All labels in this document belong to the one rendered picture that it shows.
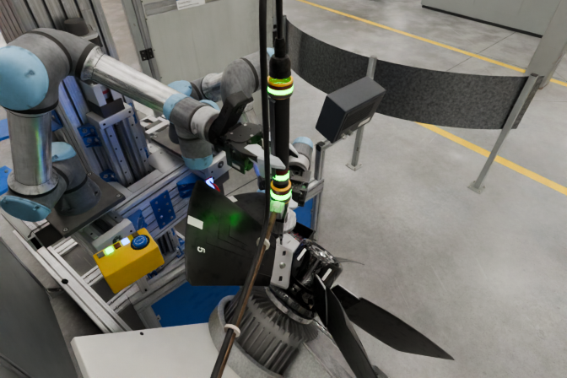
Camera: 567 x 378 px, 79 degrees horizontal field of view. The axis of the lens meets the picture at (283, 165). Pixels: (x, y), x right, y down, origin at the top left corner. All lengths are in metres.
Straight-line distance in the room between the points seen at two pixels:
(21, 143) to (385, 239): 2.10
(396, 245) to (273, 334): 1.77
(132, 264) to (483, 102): 2.28
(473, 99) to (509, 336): 1.42
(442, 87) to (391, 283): 1.30
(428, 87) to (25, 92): 2.20
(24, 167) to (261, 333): 0.72
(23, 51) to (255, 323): 0.74
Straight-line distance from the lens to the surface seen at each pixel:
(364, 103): 1.42
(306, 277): 0.81
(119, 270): 1.11
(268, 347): 0.81
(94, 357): 0.67
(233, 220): 0.71
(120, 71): 0.98
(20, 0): 1.30
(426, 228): 2.66
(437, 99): 2.57
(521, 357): 2.39
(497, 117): 2.76
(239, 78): 1.07
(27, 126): 0.99
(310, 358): 0.83
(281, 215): 0.71
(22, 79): 0.88
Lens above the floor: 1.92
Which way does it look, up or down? 41 degrees down
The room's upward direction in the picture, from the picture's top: straight up
